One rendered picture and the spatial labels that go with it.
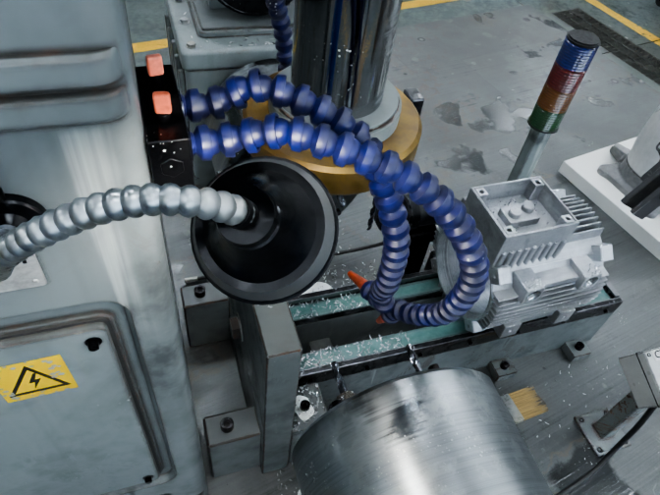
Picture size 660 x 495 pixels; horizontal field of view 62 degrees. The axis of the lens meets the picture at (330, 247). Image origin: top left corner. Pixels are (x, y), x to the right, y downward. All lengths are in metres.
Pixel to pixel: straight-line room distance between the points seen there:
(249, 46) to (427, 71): 0.84
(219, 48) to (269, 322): 0.55
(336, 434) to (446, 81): 1.32
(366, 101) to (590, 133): 1.25
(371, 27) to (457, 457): 0.38
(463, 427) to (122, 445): 0.33
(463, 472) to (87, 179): 0.40
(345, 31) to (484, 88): 1.29
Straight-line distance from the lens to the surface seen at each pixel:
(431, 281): 0.98
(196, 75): 1.02
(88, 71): 0.29
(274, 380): 0.64
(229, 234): 0.23
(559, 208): 0.86
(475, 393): 0.60
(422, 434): 0.55
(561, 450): 1.04
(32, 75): 0.29
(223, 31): 1.04
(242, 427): 0.80
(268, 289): 0.25
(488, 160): 1.47
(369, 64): 0.50
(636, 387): 0.86
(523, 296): 0.82
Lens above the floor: 1.66
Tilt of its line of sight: 48 degrees down
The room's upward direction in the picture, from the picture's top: 9 degrees clockwise
